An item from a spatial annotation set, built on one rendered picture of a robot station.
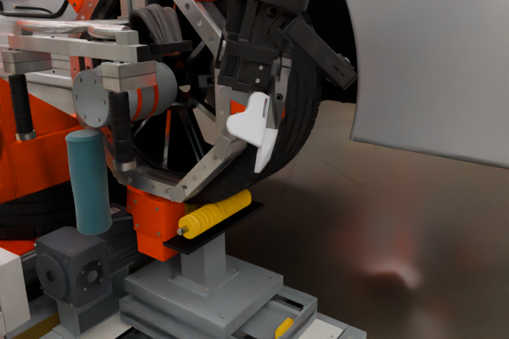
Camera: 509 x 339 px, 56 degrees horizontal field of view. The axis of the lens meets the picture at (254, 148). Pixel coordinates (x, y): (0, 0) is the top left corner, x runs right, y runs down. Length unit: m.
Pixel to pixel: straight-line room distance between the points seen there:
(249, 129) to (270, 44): 0.10
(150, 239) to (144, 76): 0.53
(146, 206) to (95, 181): 0.14
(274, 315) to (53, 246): 0.67
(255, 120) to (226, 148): 0.49
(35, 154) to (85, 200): 0.29
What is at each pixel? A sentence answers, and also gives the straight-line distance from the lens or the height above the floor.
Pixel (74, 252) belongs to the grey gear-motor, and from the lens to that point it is 1.41.
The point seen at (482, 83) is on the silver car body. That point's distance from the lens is 1.02.
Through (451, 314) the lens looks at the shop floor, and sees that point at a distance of 1.90.
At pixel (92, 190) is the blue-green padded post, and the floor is 0.60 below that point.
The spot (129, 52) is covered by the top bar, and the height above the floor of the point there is 0.97.
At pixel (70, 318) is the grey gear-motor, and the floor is 0.14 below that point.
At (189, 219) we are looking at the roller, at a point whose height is 0.54.
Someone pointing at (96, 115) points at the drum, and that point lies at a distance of 1.09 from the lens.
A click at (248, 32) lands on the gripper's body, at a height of 1.03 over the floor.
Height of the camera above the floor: 1.07
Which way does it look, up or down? 18 degrees down
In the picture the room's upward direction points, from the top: straight up
